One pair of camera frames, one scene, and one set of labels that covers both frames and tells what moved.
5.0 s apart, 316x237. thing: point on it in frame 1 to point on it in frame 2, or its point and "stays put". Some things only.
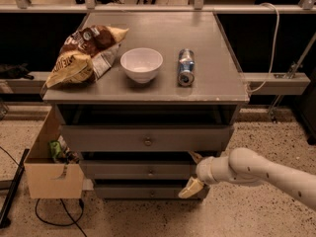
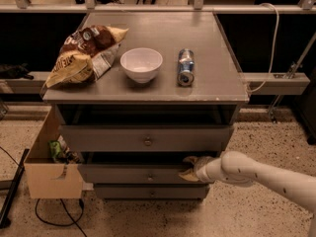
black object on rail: x=19 y=71 stays put
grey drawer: x=145 y=137 stays put
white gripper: x=204 y=170 to x=201 y=170
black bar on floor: x=5 y=221 stays put
